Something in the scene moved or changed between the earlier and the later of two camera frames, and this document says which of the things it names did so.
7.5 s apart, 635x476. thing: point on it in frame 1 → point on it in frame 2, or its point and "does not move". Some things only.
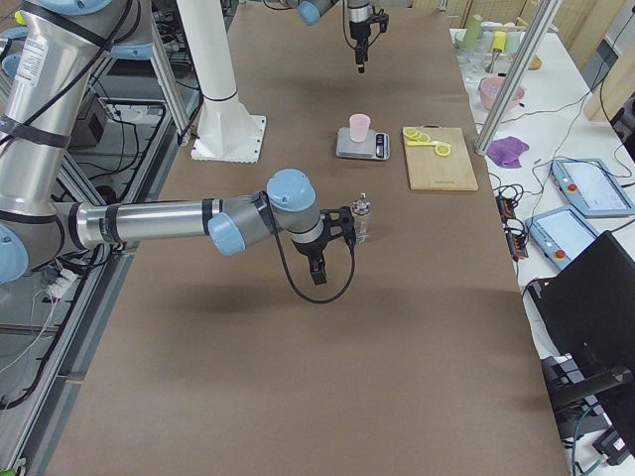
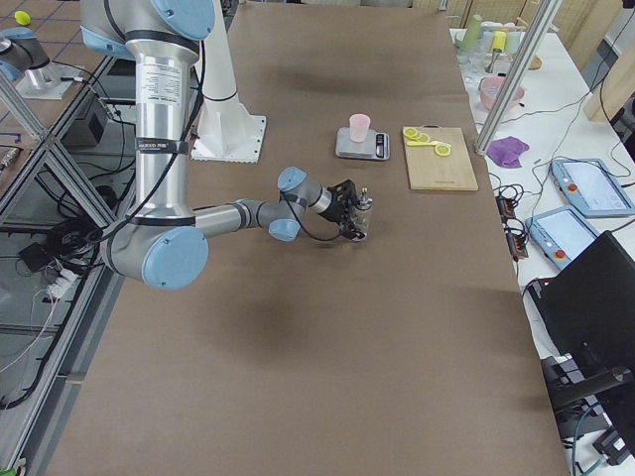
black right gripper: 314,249 → 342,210
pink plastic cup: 359,125 does not move
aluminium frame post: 518,75 does not move
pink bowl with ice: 490,87 does not move
